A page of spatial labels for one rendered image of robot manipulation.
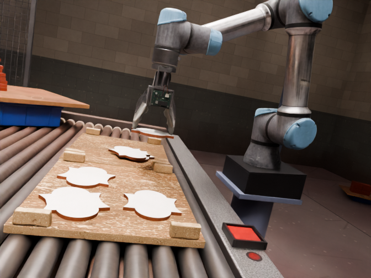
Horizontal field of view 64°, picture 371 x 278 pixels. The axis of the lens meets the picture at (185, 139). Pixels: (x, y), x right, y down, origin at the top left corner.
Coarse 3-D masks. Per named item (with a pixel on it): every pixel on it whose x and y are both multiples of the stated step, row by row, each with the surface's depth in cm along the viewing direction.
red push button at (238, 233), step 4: (232, 228) 66; (236, 228) 66; (240, 228) 66; (244, 228) 67; (248, 228) 67; (232, 232) 64; (236, 232) 64; (240, 232) 65; (244, 232) 65; (248, 232) 65; (252, 232) 66; (236, 236) 62; (240, 236) 63; (244, 236) 63; (248, 236) 63; (252, 236) 64; (256, 236) 64; (260, 240) 62
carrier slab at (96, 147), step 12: (72, 144) 107; (84, 144) 110; (96, 144) 113; (108, 144) 117; (120, 144) 121; (132, 144) 125; (144, 144) 130; (60, 156) 90; (96, 156) 98; (108, 156) 100; (156, 156) 113; (144, 168) 95
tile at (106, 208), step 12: (60, 192) 63; (72, 192) 65; (84, 192) 66; (48, 204) 57; (60, 204) 58; (72, 204) 59; (84, 204) 60; (96, 204) 61; (60, 216) 55; (72, 216) 54; (84, 216) 55
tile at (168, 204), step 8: (136, 192) 72; (144, 192) 73; (152, 192) 74; (128, 200) 66; (136, 200) 67; (144, 200) 68; (152, 200) 69; (160, 200) 69; (168, 200) 70; (176, 200) 72; (128, 208) 63; (136, 208) 63; (144, 208) 63; (152, 208) 64; (160, 208) 65; (168, 208) 66; (176, 208) 67; (144, 216) 60; (152, 216) 60; (160, 216) 61; (168, 216) 62
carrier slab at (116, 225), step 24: (120, 168) 90; (48, 192) 64; (96, 192) 69; (120, 192) 72; (168, 192) 78; (96, 216) 58; (120, 216) 60; (192, 216) 66; (120, 240) 53; (144, 240) 54; (168, 240) 55; (192, 240) 56
